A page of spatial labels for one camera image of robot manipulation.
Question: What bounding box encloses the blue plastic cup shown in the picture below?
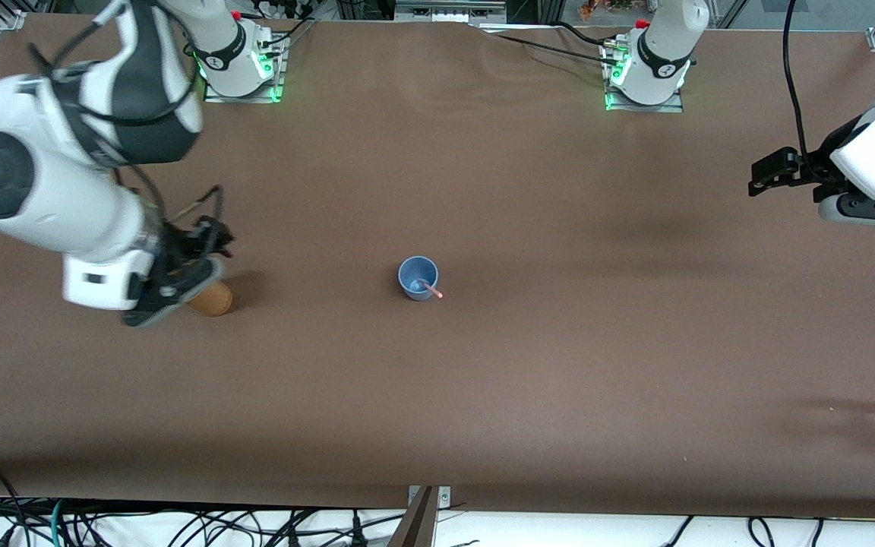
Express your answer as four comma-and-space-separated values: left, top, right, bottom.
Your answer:
398, 256, 439, 302

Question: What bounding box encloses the brown wooden cup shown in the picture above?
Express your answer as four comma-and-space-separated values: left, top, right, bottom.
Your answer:
183, 280, 234, 318

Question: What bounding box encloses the grey metal box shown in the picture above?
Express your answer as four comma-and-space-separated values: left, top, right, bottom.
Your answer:
394, 0, 508, 24

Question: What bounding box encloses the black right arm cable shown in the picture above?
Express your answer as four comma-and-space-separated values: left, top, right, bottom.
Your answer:
27, 0, 226, 229

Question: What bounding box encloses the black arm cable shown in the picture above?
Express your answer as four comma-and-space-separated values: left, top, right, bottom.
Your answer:
784, 0, 818, 166
27, 0, 226, 229

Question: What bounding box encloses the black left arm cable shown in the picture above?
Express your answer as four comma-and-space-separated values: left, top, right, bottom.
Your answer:
784, 0, 818, 166

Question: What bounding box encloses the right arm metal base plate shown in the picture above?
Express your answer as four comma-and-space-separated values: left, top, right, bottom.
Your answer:
204, 34, 287, 104

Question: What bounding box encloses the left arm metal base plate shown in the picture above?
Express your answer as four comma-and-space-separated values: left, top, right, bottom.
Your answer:
605, 87, 685, 114

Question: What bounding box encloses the black cable across table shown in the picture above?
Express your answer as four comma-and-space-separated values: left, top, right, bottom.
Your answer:
475, 23, 621, 65

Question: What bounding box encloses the small metal bracket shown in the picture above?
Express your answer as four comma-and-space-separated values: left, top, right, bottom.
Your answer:
407, 485, 452, 508

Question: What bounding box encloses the dark brown post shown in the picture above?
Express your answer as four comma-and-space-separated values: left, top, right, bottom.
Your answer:
387, 486, 439, 547

